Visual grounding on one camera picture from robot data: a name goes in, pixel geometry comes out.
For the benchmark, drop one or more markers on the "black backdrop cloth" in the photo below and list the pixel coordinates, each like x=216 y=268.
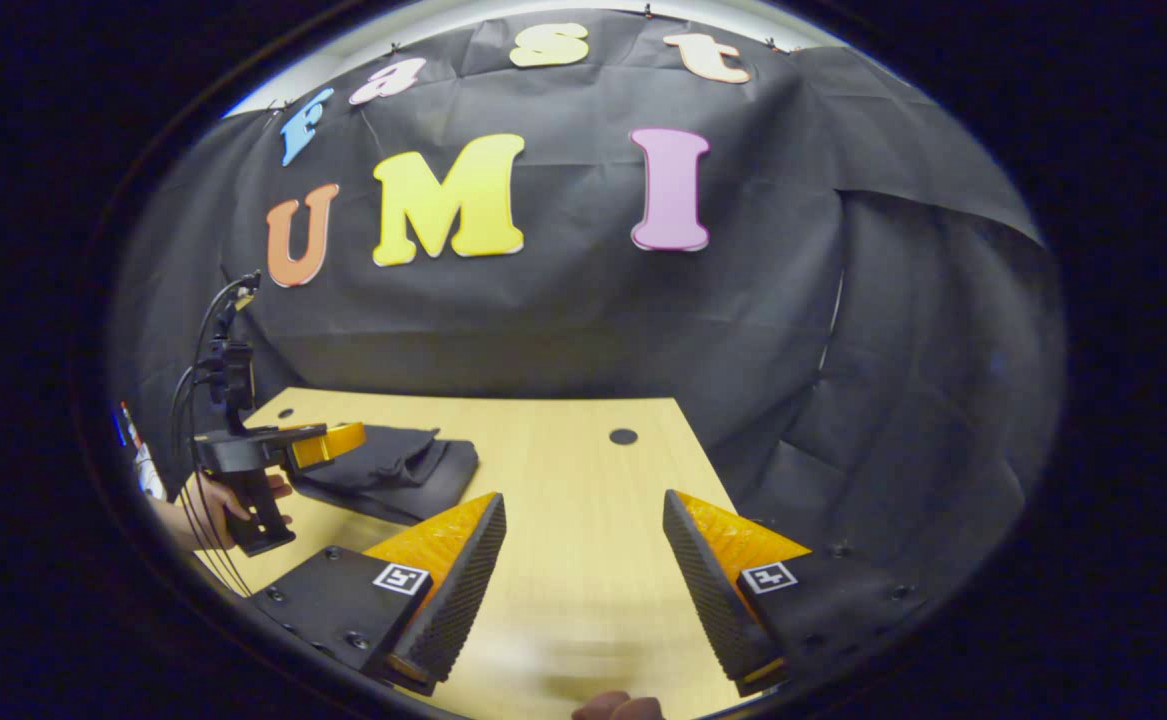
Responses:
x=593 y=320

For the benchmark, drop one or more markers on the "white side table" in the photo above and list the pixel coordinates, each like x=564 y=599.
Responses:
x=150 y=472

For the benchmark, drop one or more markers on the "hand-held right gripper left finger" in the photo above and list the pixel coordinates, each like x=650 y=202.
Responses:
x=458 y=590

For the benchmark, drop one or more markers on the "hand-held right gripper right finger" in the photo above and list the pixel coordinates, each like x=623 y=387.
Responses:
x=708 y=590

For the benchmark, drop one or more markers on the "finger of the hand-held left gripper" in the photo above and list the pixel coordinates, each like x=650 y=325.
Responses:
x=333 y=443

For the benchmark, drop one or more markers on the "dark jeans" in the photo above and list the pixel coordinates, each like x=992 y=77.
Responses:
x=393 y=470

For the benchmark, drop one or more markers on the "red label plastic bottle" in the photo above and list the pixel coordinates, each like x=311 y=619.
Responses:
x=129 y=420

